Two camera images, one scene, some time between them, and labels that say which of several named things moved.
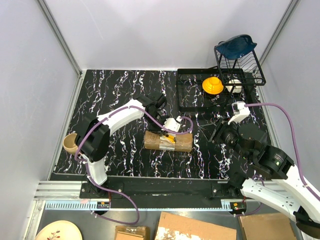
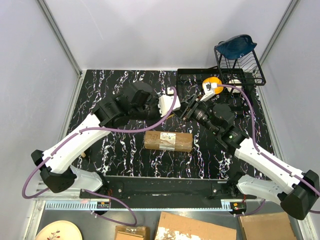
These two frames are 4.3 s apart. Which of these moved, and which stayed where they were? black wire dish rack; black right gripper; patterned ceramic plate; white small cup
Moved: black right gripper
Stayed: white small cup; patterned ceramic plate; black wire dish rack
